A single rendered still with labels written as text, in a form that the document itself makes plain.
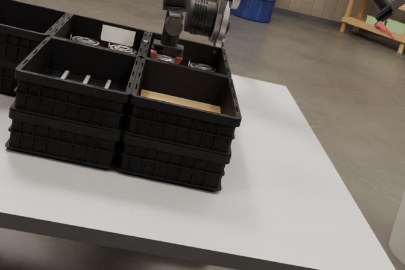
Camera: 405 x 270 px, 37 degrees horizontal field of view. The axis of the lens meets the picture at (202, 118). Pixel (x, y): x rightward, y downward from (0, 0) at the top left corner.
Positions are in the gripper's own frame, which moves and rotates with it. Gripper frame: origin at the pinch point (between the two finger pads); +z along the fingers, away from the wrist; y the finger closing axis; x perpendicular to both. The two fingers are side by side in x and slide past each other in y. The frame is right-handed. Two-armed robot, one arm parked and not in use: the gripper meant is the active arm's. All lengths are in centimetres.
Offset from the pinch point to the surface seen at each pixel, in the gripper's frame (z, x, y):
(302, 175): 18, -22, 50
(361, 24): 68, 750, 311
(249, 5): 68, 678, 119
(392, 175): 90, 179, 174
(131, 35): -2.4, 29.8, -13.6
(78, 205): 18, -69, -15
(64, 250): 88, 17, -24
